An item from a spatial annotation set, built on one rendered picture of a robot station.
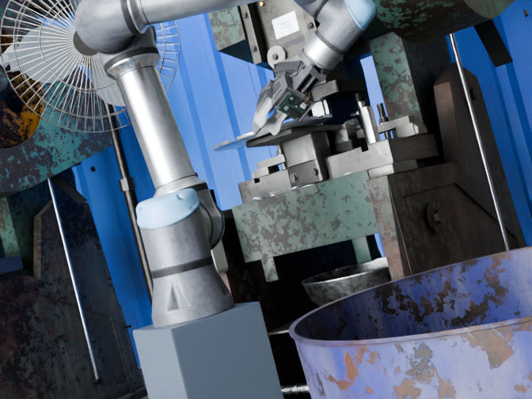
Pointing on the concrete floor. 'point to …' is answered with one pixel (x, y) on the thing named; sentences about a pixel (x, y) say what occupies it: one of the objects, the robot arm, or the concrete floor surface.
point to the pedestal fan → (72, 42)
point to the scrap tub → (427, 335)
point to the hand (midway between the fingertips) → (257, 129)
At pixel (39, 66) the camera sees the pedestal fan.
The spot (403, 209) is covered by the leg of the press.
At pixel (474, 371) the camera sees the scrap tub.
